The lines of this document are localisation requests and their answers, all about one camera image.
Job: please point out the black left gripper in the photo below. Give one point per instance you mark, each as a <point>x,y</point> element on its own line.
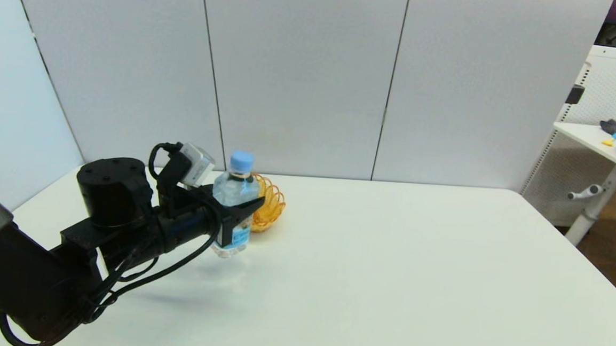
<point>193,219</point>

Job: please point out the clear soda water bottle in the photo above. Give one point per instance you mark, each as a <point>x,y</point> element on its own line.
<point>235,190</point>

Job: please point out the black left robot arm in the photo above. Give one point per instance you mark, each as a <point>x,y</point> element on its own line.
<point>29,268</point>

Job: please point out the yellow woven plastic basket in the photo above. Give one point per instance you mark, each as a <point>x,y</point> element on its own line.
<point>269,205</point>

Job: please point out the black clip on pegboard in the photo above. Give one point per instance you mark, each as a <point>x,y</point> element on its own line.
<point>575,94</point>

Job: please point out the white side desk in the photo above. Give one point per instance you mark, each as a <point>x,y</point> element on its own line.
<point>593,137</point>

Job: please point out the small yellow object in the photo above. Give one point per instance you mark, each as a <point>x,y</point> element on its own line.
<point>608,142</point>

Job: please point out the black object on desk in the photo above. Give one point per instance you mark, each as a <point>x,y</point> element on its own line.
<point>613,126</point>

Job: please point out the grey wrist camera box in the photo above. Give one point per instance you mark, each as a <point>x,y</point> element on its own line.
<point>197,165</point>

